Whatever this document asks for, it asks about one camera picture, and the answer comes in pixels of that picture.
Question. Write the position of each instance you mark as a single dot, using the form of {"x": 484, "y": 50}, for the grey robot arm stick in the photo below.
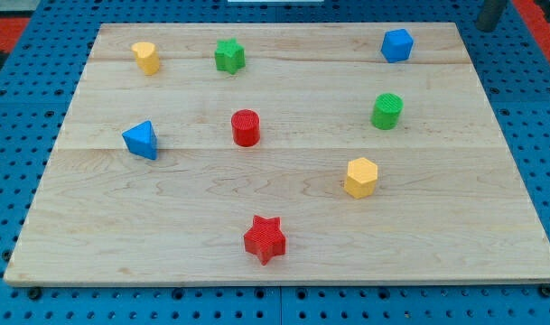
{"x": 490, "y": 14}

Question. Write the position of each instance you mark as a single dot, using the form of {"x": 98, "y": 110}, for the green star block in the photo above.
{"x": 229, "y": 56}

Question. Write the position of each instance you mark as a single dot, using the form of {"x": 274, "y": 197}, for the red cylinder block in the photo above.
{"x": 245, "y": 126}

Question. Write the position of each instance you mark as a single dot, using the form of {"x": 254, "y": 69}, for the red star block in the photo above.
{"x": 265, "y": 239}

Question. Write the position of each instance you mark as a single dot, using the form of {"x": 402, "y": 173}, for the light wooden board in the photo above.
{"x": 449, "y": 206}

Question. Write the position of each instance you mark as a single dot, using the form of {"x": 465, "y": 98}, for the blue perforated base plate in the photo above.
{"x": 36, "y": 86}

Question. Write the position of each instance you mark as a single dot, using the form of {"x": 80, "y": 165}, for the blue triangle block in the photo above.
{"x": 141, "y": 140}

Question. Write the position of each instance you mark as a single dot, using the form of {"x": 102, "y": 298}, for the yellow hexagon block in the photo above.
{"x": 361, "y": 178}

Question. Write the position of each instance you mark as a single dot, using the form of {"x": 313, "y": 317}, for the blue cube block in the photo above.
{"x": 397, "y": 45}

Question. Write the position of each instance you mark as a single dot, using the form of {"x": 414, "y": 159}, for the green cylinder block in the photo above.
{"x": 386, "y": 111}

